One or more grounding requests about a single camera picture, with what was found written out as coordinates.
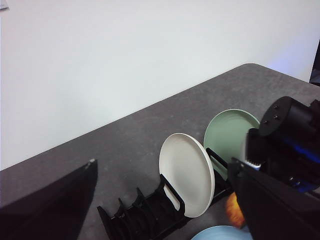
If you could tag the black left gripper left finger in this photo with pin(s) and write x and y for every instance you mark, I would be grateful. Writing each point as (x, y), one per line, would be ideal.
(45, 212)

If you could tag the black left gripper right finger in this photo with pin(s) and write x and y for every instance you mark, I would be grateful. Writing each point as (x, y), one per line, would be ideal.
(280, 212)

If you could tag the red apple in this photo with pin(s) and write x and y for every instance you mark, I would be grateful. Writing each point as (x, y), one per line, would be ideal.
(233, 212)

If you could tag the blue plate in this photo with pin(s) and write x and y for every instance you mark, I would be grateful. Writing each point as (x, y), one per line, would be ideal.
(220, 233)

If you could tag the green plate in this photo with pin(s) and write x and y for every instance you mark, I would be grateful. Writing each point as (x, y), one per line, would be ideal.
(225, 135)

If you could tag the white plate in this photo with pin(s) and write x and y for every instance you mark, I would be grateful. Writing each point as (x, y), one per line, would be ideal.
(187, 172)

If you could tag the black plate rack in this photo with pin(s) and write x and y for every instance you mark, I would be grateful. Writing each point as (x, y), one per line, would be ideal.
(140, 220)

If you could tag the black background panel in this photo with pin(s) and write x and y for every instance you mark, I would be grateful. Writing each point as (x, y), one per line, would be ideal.
(315, 65)

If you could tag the white wall socket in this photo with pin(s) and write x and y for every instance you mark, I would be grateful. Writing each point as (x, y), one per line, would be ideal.
(3, 7)

